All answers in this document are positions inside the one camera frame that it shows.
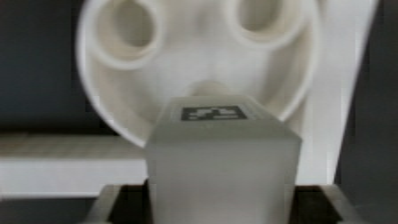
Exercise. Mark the white front fence bar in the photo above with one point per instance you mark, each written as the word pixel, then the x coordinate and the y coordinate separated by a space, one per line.
pixel 62 165

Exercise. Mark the white right fence bar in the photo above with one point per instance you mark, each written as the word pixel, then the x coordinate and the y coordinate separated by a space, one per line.
pixel 345 21

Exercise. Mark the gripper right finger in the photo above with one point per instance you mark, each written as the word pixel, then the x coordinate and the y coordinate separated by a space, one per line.
pixel 322 206

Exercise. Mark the white stool leg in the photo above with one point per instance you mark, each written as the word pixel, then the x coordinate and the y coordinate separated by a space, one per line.
pixel 222 157

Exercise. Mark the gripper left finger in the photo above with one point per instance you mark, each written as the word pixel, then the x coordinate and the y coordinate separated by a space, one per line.
pixel 121 206

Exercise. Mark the white fence bar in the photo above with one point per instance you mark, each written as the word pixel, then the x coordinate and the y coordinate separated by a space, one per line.
pixel 345 21
pixel 62 165

